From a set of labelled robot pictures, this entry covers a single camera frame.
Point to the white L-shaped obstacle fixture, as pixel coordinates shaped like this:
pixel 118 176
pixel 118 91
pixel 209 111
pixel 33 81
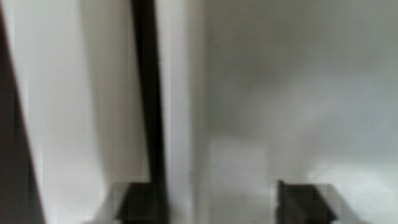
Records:
pixel 75 64

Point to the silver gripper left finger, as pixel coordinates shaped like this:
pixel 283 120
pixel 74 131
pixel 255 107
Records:
pixel 134 205

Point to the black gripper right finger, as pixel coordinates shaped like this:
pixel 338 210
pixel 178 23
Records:
pixel 305 206

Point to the white square tabletop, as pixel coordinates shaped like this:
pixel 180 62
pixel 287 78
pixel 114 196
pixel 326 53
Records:
pixel 280 89

